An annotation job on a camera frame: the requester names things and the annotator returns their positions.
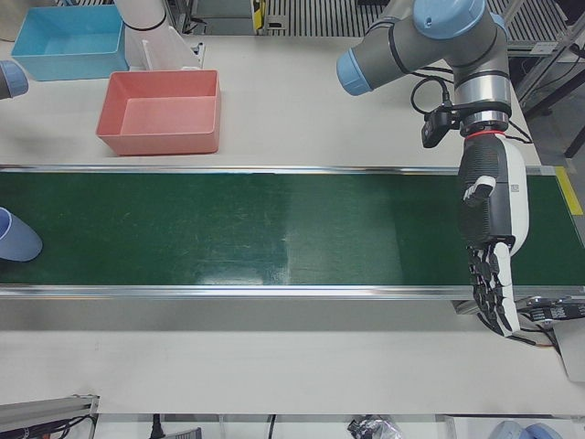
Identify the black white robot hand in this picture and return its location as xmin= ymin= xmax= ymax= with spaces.
xmin=458 ymin=132 xmax=532 ymax=338

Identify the light blue plastic cup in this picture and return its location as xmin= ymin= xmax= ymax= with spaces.
xmin=0 ymin=206 xmax=44 ymax=262

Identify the pink plastic box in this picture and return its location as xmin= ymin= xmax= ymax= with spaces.
xmin=94 ymin=69 xmax=224 ymax=157

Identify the light blue plastic box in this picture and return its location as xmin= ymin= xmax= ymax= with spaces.
xmin=9 ymin=4 xmax=129 ymax=82

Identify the yellow tape strip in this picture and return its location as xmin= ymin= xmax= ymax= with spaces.
xmin=554 ymin=166 xmax=584 ymax=214

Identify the green conveyor belt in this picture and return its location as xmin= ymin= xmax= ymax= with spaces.
xmin=0 ymin=172 xmax=580 ymax=287
xmin=0 ymin=164 xmax=585 ymax=316

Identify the black crumpled bag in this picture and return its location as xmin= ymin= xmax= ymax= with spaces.
xmin=346 ymin=415 xmax=403 ymax=439

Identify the yellow warning sign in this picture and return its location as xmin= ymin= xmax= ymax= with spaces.
xmin=250 ymin=0 xmax=270 ymax=34

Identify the white column stand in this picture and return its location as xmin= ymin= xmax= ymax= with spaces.
xmin=112 ymin=0 xmax=206 ymax=73

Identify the aluminium profile bar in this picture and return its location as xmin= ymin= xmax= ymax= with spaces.
xmin=0 ymin=392 xmax=101 ymax=439

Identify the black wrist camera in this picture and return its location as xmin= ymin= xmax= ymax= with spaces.
xmin=420 ymin=105 xmax=463 ymax=148

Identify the black clamp bracket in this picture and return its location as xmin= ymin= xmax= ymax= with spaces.
xmin=520 ymin=294 xmax=585 ymax=324

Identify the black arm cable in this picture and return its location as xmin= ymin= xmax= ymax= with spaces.
xmin=409 ymin=67 xmax=458 ymax=114

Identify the aluminium frame rack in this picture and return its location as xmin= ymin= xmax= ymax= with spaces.
xmin=506 ymin=0 xmax=585 ymax=159

